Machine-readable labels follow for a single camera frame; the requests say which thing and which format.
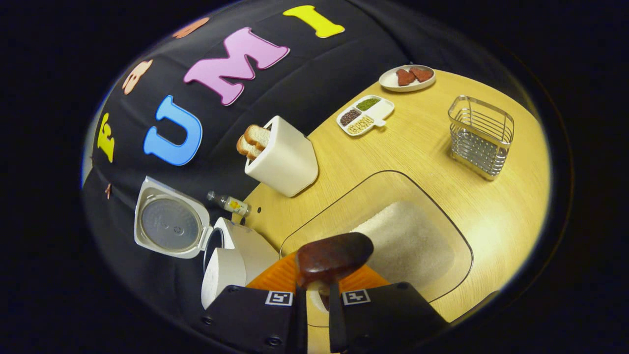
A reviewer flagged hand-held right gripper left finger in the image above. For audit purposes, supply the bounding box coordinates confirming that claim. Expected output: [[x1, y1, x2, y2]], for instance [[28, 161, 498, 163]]
[[201, 251, 308, 354]]

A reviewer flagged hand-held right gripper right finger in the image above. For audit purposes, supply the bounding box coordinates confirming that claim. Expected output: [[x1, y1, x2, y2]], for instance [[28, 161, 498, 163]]
[[328, 265, 450, 354]]

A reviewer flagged dark wooden spoon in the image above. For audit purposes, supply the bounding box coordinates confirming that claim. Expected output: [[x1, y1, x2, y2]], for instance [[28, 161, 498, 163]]
[[295, 232, 374, 313]]

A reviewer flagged white rice cooker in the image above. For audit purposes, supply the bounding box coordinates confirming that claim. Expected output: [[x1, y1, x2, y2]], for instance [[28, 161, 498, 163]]
[[134, 176, 280, 310]]

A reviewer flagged metal wire chopstick holder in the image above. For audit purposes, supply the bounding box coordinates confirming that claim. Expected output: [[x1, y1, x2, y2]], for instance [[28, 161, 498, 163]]
[[448, 95, 515, 181]]

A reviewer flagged clear plastic container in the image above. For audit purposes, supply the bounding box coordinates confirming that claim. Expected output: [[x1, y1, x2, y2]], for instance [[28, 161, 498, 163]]
[[279, 170, 474, 327]]

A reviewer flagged small glass bottle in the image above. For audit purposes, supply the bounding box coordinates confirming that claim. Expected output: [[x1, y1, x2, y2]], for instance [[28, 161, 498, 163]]
[[206, 191, 252, 218]]

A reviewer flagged white toaster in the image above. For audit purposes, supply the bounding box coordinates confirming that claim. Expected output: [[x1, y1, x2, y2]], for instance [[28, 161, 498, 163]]
[[244, 116, 319, 198]]

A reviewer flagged toasted bread slice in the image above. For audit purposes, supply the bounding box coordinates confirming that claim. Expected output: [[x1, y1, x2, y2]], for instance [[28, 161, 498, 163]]
[[244, 124, 272, 150], [236, 135, 261, 160]]

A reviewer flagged white divided bean dish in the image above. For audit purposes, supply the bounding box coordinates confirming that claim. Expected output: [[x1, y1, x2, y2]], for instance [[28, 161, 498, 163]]
[[336, 94, 395, 137]]

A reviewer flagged black backdrop cloth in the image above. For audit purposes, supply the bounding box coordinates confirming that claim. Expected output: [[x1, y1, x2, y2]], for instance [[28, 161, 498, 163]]
[[81, 0, 536, 340]]

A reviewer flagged white round plate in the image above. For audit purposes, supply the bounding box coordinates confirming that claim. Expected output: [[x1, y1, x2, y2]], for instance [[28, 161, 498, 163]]
[[379, 64, 436, 92]]

